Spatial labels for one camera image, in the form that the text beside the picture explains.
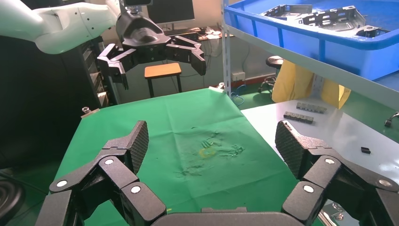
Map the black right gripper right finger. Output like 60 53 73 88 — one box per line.
275 121 399 226

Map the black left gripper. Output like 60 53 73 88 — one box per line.
96 12 207 91

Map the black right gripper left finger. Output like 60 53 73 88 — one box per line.
35 121 168 226

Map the sheet metal bracket part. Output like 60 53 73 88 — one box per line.
355 25 391 38
298 5 367 32
261 4 316 21

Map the wooden top stool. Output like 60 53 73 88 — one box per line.
144 62 184 98

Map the silver binder clip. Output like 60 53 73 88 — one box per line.
208 82 226 94
317 202 347 226
80 106 101 119

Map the black computer monitor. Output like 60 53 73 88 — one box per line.
146 0 196 25

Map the cluttered wooden desk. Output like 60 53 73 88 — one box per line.
162 26 235 43

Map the grey drawer cabinet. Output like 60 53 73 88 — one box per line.
81 37 121 109

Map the green table cloth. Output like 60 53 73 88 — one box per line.
53 88 315 226

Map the black chair caster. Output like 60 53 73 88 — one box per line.
384 111 399 128

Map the yellow plastic bag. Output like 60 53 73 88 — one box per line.
271 59 352 110

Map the black robot torso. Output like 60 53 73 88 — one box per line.
0 35 104 170

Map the black swivel stool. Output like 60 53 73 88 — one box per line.
257 55 285 93

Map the blue plastic bin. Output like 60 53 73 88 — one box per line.
223 0 399 81

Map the blue cable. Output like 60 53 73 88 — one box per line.
230 83 247 107

